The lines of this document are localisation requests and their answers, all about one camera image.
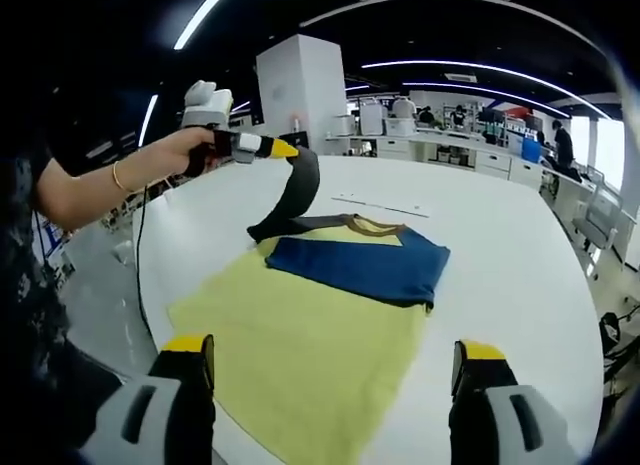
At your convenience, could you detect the white square pillar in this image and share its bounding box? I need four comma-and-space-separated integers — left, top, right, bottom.
255, 33, 347, 156

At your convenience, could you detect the white counter with drawers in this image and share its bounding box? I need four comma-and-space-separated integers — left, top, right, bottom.
324, 127, 546, 191

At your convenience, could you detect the person's left hand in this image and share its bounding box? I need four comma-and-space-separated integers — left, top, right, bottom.
161, 128, 217, 178

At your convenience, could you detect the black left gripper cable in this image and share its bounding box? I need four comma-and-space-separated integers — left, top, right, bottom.
132, 182, 151, 336

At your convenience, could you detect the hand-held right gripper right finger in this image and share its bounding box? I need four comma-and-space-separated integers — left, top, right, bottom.
447, 338, 577, 465

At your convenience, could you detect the black box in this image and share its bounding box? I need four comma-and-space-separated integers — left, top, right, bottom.
278, 130, 311, 150

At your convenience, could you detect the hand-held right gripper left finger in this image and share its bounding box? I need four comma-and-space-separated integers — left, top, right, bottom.
78, 333, 218, 465

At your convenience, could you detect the gold wrist bracelet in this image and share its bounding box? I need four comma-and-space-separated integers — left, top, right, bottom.
111, 159, 132, 194

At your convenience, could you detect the yellow blue grey garment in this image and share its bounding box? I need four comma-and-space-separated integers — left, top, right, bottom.
167, 147, 451, 459

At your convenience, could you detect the grey mesh office chair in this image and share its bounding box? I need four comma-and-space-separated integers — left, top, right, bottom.
569, 167, 626, 271

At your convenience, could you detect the person's dark patterned clothing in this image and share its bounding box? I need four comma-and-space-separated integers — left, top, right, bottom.
0, 144, 126, 451

